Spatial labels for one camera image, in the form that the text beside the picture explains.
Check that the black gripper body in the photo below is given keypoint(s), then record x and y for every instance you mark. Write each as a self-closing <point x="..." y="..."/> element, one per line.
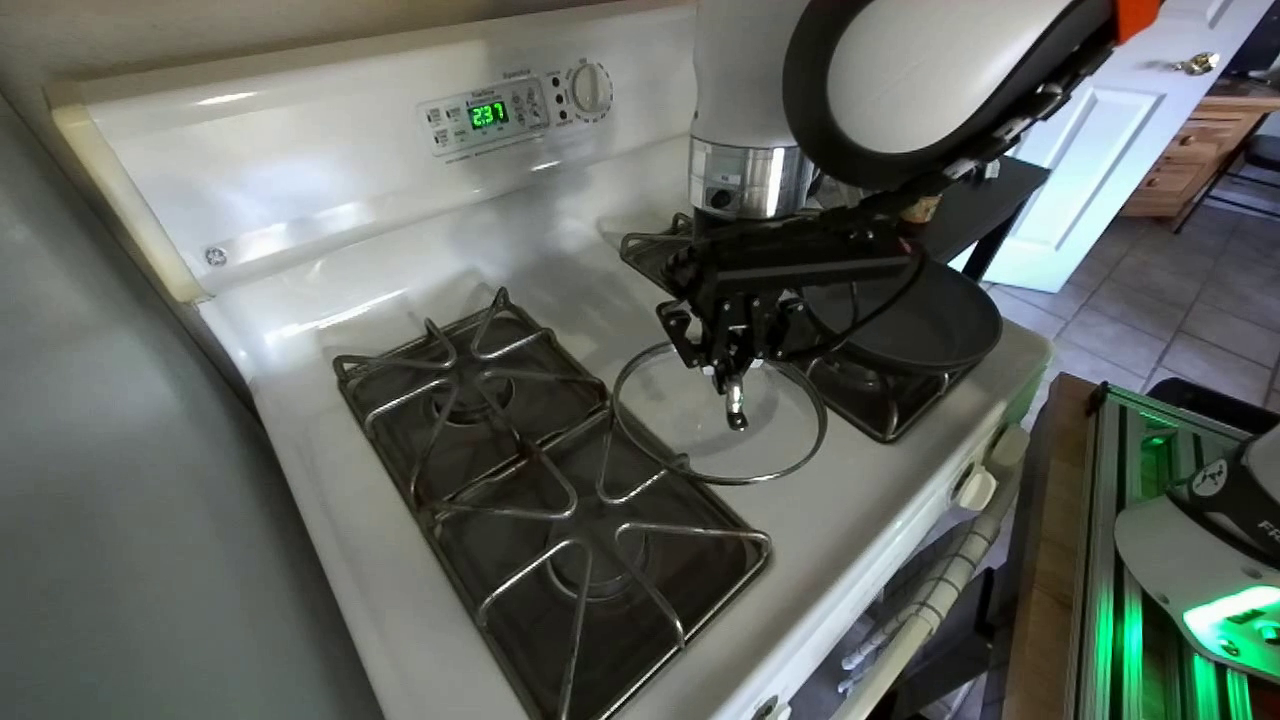
<point x="746" y="286"/>

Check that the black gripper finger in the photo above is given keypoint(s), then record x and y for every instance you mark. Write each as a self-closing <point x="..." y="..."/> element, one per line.
<point x="746" y="355"/>
<point x="684" y="341"/>

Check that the round glass lid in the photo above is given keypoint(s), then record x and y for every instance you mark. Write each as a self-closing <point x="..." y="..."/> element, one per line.
<point x="695" y="445"/>

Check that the gray frying pan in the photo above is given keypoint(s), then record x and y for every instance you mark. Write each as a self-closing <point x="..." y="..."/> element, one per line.
<point x="932" y="325"/>

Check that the white oven control dial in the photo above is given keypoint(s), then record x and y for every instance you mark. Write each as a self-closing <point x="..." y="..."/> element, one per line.
<point x="591" y="90"/>

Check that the white stove knob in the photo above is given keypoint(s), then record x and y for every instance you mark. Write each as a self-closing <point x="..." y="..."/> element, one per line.
<point x="977" y="489"/>

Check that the white panel door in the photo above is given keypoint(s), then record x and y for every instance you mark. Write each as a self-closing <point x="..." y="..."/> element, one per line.
<point x="1105" y="145"/>

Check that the wooden table edge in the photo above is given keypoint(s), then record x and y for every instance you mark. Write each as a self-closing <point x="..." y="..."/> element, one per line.
<point x="1047" y="600"/>

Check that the white gas stove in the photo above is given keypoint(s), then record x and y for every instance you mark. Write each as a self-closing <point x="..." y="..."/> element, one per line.
<point x="305" y="174"/>

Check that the wooden cabinet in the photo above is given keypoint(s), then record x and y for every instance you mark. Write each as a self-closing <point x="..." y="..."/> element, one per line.
<point x="1202" y="163"/>

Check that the gray-blue refrigerator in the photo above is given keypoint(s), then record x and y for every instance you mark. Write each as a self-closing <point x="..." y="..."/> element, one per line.
<point x="135" y="535"/>

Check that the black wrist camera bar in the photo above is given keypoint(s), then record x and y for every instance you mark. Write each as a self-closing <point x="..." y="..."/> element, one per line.
<point x="813" y="247"/>

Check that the metal frame rail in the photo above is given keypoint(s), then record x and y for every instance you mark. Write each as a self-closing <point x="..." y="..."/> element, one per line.
<point x="1132" y="642"/>

